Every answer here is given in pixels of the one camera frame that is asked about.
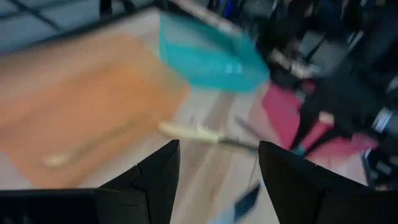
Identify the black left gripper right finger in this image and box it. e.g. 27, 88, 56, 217
258, 140, 335, 224

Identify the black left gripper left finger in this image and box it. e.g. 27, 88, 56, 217
95, 139, 181, 224

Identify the blue white patterned knife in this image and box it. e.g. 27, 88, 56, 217
206, 182, 262, 224

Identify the cream handled knife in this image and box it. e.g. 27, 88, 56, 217
157, 120, 259, 153

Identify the gold cutlery piece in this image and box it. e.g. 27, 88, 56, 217
40, 123, 134, 169

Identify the pink translucent plastic bin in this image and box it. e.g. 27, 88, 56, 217
260, 83, 379, 187

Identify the orange translucent plastic bin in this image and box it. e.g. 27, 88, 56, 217
0, 32, 190, 189

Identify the teal translucent plastic bin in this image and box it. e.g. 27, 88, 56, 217
158, 11, 271, 94

